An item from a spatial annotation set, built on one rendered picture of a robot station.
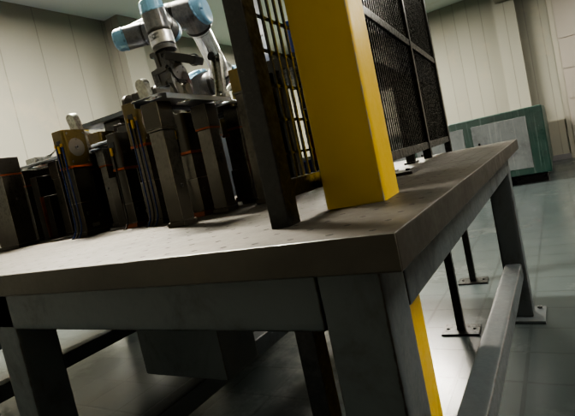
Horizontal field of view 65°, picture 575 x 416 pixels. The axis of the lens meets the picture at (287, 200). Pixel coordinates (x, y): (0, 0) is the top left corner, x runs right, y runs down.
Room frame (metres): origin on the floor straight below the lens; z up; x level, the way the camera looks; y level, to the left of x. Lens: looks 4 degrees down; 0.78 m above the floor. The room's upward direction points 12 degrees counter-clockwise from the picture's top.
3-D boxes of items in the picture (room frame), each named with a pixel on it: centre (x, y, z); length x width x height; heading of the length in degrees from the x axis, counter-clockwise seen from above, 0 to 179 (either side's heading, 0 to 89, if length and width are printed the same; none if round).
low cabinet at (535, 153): (6.58, -2.61, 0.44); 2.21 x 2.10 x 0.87; 58
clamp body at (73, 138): (1.49, 0.66, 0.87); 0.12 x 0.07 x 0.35; 152
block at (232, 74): (1.23, 0.03, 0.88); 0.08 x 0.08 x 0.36; 62
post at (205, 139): (1.22, 0.17, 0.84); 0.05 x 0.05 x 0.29; 62
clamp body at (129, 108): (1.30, 0.36, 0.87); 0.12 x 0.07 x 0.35; 152
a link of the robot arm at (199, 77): (2.29, 0.30, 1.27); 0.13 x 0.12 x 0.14; 83
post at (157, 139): (1.06, 0.25, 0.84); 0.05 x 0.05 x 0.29; 62
